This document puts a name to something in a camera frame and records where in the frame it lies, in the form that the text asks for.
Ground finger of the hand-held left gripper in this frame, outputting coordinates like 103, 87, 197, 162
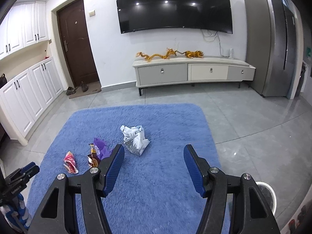
5, 162, 41, 186

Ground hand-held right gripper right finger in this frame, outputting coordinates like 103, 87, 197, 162
183, 144, 281, 234

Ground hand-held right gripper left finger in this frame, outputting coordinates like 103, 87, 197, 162
28, 144, 125, 234

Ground white wrapper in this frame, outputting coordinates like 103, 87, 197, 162
120, 125, 150, 156

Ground blue white ribbed object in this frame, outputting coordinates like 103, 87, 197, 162
0, 194, 32, 234

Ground brown yellow wrapper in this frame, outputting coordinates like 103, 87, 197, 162
87, 143, 101, 168

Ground purple wrapper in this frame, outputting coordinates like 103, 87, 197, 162
93, 137, 111, 161

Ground pink wrapper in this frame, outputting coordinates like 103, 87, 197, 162
63, 151, 79, 174

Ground blue shaggy rug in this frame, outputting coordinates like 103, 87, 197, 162
26, 103, 231, 234

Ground white round bin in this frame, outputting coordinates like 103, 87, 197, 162
253, 182, 277, 221

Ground white base cabinets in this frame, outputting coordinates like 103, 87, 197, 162
0, 56, 64, 145

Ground brown doormat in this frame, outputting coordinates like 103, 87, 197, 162
68, 82, 101, 99

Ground white drawer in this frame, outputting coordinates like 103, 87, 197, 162
191, 65, 229, 81

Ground large grey drawer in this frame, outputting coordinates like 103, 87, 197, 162
138, 63, 188, 85

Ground small grey drawer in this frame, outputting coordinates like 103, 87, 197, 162
227, 66, 254, 80

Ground white television cabinet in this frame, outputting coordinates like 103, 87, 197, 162
132, 56, 256, 96

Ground golden tiger figurine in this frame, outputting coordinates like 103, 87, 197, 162
179, 50, 205, 59

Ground golden dragon figurine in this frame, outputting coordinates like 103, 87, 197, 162
136, 47, 179, 61

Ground brown door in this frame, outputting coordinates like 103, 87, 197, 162
57, 0, 100, 88

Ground grey refrigerator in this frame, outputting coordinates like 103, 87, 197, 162
243, 0, 301, 98

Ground black television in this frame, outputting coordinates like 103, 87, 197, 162
114, 0, 234, 35

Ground white cable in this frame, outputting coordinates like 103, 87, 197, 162
200, 28, 226, 58

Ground white wall cabinets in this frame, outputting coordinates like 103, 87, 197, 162
0, 1, 49, 60

